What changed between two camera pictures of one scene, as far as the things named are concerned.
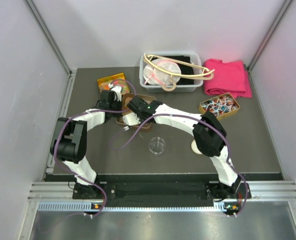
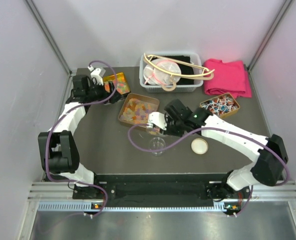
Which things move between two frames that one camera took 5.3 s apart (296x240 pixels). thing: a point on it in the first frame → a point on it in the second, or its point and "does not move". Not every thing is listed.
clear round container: [157, 146] does not move
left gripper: [116, 115] → [104, 95]
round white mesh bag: [154, 76] does not move
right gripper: [138, 116] → [168, 119]
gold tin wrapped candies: [220, 106] does not move
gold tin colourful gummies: [118, 80] does not move
